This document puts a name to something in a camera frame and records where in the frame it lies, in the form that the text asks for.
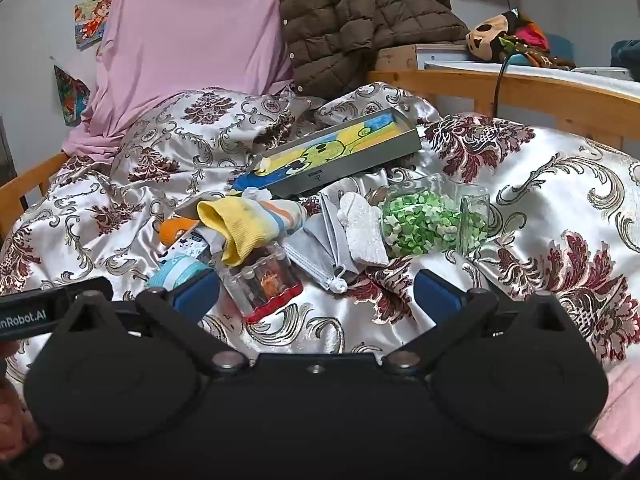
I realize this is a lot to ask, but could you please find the white blue printed diaper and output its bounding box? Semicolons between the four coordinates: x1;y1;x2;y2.
147;252;216;291

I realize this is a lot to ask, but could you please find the colourful patterned cloth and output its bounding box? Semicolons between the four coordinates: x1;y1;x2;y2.
500;10;576;71

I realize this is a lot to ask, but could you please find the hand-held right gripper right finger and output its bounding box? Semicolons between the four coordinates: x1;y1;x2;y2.
382;269;581;373

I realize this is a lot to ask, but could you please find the jar of green paper stars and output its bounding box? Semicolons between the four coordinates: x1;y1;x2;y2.
380;175;491;258

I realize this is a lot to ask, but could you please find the printed white packet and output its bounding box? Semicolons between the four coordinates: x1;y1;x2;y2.
162;230;213;263

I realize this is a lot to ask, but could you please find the cartoon wall poster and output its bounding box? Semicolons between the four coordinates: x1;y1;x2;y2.
75;0;115;51

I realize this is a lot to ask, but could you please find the clear toy figure box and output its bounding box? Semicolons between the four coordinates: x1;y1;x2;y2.
218;242;304;323

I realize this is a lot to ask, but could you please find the yellow striped sock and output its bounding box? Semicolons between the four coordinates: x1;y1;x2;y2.
196;197;308;267

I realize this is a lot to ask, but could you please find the dark patterned wall poster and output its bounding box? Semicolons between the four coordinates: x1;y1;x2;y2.
54;65;91;127

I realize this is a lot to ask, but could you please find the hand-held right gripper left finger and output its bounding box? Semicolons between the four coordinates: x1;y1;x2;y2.
52;267;251;376

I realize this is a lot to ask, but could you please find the white fuzzy cloth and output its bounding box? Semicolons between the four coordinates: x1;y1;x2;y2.
337;192;390;267

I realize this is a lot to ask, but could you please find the grey face mask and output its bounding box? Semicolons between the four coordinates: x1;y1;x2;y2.
282;192;361;293

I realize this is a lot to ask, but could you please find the tan spotted plush toy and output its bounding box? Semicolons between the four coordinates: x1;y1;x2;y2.
466;10;521;61

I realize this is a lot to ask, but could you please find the orange plastic item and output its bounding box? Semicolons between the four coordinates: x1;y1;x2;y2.
160;217;201;246

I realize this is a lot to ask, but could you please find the brown quilted puffer jacket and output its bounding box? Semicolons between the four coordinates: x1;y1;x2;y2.
278;0;471;97

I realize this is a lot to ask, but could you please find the wooden bed frame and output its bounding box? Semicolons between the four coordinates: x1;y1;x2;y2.
0;44;640;241

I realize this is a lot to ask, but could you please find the pink bed sheet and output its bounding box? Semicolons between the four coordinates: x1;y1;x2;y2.
61;0;296;162

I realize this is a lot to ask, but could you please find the black cable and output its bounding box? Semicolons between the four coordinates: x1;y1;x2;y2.
492;52;523;117

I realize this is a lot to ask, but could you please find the white mattress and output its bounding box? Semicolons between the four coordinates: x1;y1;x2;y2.
425;60;633;81

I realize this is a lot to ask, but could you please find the floral satin blanket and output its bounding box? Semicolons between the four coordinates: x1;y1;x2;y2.
0;81;640;391

